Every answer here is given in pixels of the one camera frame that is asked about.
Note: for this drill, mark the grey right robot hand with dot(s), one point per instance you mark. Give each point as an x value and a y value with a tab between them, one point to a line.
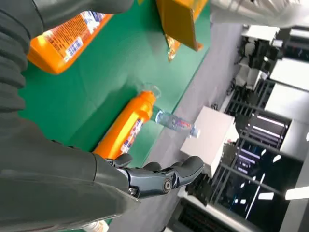
48	185

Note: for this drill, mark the clear water bottle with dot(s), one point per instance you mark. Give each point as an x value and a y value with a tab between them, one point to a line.
173	121

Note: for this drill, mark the green table mat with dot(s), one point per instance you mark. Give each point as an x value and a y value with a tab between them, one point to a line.
108	64

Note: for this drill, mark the white box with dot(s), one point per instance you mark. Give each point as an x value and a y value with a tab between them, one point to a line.
207	137

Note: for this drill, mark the yellow taped cardboard sheet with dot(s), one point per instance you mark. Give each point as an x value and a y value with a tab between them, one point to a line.
178	19

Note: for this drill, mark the black framed glass partition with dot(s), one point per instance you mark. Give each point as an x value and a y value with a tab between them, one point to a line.
253	179

